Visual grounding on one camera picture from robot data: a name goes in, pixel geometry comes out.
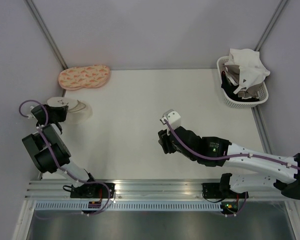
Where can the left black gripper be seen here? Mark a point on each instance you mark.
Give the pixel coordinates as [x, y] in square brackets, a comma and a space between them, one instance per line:
[62, 111]

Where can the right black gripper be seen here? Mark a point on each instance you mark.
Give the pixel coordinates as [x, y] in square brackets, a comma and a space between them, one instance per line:
[165, 142]

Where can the white bra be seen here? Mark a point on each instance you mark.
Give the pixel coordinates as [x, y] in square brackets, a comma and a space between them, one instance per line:
[252, 71]

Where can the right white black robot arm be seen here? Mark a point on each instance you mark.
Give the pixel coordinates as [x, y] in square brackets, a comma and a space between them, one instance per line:
[270, 172]

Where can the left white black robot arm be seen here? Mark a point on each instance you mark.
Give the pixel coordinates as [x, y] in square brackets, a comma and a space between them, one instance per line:
[49, 154]

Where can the pink carrot print bra case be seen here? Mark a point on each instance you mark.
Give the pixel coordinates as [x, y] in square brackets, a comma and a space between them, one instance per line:
[87, 77]

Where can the beige bra in basket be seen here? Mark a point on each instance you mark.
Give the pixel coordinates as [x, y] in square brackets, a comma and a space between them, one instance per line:
[245, 93]

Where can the black garment in basket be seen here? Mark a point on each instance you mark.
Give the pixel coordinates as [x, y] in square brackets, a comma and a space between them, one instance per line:
[229, 90]

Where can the white garment in basket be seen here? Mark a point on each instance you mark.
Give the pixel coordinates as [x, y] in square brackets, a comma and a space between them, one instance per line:
[231, 79]

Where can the white plastic basket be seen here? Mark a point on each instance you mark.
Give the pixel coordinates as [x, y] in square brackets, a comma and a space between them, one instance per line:
[263, 91]

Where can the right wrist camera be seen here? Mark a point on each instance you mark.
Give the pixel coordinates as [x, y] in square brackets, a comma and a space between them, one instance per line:
[171, 117]

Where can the aluminium mounting rail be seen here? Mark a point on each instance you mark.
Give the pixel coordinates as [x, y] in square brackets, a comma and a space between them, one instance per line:
[126, 190]

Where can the white slotted cable duct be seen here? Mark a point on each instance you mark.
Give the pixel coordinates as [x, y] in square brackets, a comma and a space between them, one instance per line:
[130, 206]

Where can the left aluminium corner post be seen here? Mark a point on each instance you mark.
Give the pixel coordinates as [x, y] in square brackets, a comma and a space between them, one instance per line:
[46, 32]

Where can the aluminium corner post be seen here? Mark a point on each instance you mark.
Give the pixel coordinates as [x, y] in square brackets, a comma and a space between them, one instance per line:
[46, 32]
[271, 24]

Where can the right aluminium corner post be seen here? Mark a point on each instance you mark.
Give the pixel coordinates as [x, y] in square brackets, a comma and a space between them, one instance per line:
[271, 24]

